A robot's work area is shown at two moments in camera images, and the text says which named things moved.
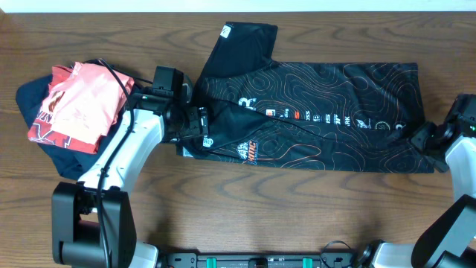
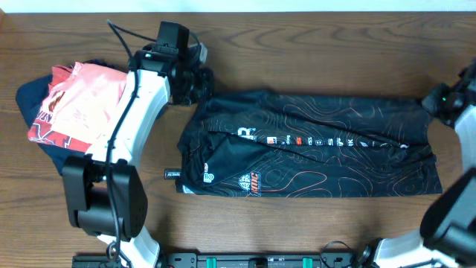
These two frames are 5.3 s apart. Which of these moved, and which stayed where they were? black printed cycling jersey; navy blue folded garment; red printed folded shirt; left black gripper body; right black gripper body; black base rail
Moved: black printed cycling jersey; right black gripper body; left black gripper body
Stayed: navy blue folded garment; black base rail; red printed folded shirt
